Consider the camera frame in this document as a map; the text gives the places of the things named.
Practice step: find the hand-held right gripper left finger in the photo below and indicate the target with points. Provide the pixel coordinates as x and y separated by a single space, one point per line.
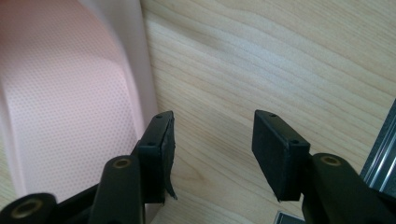
157 155

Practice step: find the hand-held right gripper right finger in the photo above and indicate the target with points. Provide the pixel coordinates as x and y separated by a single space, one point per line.
274 155

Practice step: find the pink foam slipper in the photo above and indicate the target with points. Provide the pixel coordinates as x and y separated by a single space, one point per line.
62 109

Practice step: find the aluminium rail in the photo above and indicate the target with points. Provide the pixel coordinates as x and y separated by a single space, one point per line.
383 155

